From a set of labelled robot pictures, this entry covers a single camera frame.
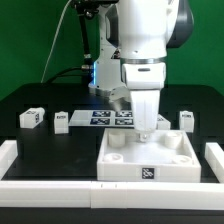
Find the white tag base sheet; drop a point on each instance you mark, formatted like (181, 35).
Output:
(102, 118)

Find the white square tabletop part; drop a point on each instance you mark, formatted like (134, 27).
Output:
(166, 156)

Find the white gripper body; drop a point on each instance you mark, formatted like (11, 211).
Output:
(144, 81)

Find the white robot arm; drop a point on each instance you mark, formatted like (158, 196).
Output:
(134, 38)

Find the white U-shaped fence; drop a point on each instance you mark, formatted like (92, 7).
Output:
(95, 194)

